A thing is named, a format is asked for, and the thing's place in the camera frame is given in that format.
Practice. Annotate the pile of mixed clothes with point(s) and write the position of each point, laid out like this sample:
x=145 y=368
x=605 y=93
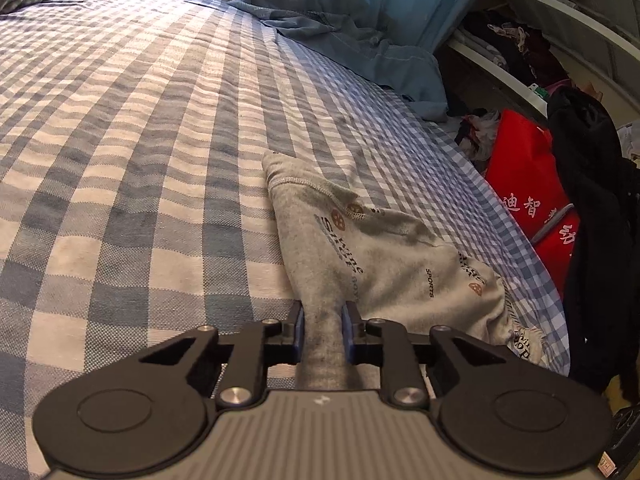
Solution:
x=477 y=135

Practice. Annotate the grey printed pants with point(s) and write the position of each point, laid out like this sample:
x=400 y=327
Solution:
x=380 y=260

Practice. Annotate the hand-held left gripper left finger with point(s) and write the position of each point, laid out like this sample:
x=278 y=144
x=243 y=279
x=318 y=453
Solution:
x=299 y=331

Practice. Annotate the dark clothes on shelf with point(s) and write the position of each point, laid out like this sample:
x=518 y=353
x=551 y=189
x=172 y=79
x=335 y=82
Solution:
x=520 y=47

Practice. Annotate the blue curtain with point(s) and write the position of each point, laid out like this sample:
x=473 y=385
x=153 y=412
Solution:
x=360 y=0

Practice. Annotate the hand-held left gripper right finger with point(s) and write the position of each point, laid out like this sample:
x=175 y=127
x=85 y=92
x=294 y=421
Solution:
x=348 y=332

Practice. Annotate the black hanging clothing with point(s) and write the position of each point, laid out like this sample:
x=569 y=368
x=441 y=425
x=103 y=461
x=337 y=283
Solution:
x=600 y=235

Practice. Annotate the bed with checked sheet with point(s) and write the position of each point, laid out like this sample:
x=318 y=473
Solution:
x=125 y=160

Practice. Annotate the white shelf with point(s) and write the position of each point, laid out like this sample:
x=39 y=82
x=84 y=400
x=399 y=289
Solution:
x=550 y=5

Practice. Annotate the red bag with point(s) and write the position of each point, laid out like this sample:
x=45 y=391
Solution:
x=520 y=170

